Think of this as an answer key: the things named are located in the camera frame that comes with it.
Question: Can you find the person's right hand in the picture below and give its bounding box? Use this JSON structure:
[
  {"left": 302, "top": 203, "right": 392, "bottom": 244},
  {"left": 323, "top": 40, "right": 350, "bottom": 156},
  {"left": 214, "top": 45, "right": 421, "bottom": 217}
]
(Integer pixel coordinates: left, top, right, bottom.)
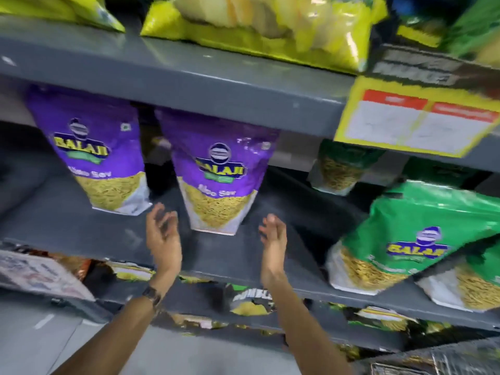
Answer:
[{"left": 259, "top": 214, "right": 288, "bottom": 289}]

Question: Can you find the person's left hand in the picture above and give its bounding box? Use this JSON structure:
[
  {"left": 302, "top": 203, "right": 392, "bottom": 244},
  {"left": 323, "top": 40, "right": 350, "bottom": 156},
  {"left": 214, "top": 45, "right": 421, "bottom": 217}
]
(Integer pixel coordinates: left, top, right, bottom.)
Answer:
[{"left": 145, "top": 203, "right": 183, "bottom": 287}]

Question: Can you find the person's right forearm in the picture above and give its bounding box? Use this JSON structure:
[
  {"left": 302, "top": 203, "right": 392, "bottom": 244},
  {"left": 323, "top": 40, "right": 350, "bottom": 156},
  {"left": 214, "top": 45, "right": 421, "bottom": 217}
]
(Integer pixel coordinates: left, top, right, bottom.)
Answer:
[{"left": 266, "top": 281, "right": 355, "bottom": 375}]

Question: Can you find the person's left forearm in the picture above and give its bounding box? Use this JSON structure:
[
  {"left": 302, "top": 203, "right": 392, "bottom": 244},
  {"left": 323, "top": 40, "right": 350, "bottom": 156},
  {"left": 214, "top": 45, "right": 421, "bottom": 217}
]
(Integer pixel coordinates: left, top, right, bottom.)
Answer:
[{"left": 51, "top": 296, "right": 164, "bottom": 375}]

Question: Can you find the grey metal shelf board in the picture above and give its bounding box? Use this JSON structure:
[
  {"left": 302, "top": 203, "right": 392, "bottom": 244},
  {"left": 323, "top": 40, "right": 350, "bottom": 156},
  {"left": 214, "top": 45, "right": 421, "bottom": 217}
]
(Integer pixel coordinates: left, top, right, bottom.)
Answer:
[
  {"left": 96, "top": 283, "right": 407, "bottom": 352},
  {"left": 0, "top": 168, "right": 500, "bottom": 332},
  {"left": 0, "top": 15, "right": 500, "bottom": 173}
]

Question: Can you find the row of yellow-green snack packets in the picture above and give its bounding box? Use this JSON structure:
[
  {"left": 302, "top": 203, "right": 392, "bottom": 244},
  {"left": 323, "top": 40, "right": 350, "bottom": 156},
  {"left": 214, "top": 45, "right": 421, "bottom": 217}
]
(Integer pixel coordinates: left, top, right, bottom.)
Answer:
[{"left": 105, "top": 261, "right": 500, "bottom": 364}]

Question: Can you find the purple snack packet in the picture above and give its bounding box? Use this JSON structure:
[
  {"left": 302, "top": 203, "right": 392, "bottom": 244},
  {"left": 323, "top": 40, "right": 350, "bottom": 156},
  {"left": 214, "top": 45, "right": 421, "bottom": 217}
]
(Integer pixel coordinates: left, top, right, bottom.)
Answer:
[
  {"left": 25, "top": 85, "right": 153, "bottom": 216},
  {"left": 155, "top": 108, "right": 280, "bottom": 236}
]

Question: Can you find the dark wristwatch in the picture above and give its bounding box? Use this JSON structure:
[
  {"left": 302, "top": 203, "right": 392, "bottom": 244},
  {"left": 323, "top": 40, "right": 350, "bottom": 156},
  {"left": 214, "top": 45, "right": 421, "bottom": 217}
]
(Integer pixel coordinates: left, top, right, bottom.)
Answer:
[{"left": 142, "top": 286, "right": 163, "bottom": 308}]

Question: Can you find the small green snack packet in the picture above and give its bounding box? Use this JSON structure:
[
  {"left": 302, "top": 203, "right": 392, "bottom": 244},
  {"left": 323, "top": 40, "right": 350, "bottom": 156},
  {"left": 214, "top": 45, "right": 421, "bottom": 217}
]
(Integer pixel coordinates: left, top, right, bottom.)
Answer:
[{"left": 308, "top": 140, "right": 386, "bottom": 197}]

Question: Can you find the brown snack packet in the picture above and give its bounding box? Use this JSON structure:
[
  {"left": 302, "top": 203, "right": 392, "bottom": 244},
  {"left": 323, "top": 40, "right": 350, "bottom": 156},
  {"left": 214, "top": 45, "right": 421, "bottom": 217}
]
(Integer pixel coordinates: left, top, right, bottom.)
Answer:
[{"left": 49, "top": 254, "right": 92, "bottom": 282}]

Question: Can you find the white printed packet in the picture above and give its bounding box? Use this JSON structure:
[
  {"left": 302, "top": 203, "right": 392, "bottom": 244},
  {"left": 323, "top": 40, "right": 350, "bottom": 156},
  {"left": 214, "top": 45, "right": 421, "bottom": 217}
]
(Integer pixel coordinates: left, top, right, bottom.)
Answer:
[{"left": 0, "top": 250, "right": 95, "bottom": 302}]

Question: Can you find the large green snack packet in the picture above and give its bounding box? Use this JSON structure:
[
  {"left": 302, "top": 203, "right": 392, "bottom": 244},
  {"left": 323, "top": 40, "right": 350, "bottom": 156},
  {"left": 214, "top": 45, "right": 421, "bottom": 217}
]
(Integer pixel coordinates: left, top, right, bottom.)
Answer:
[{"left": 325, "top": 181, "right": 500, "bottom": 296}]

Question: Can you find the yellow and black price sign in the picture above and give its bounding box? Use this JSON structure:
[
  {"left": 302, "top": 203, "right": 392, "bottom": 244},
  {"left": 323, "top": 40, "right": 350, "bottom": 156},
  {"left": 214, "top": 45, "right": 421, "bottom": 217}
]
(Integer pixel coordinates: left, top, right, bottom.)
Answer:
[{"left": 334, "top": 45, "right": 500, "bottom": 159}]

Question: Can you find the large yellow snack packet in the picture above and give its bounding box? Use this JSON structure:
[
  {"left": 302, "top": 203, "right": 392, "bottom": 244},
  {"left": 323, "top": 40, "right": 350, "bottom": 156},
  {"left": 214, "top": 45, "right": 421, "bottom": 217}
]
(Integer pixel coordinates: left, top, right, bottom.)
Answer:
[{"left": 140, "top": 0, "right": 390, "bottom": 74}]

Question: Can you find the grey shiny packet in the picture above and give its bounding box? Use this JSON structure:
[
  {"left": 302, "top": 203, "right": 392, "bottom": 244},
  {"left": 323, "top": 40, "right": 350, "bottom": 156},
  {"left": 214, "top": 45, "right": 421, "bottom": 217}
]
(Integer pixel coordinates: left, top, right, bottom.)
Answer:
[{"left": 352, "top": 337, "right": 500, "bottom": 375}]

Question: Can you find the dark snack packet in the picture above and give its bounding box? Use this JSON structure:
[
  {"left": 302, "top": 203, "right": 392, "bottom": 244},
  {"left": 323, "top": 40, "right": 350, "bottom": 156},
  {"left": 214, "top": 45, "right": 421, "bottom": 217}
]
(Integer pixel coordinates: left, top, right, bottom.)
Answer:
[{"left": 392, "top": 0, "right": 448, "bottom": 48}]

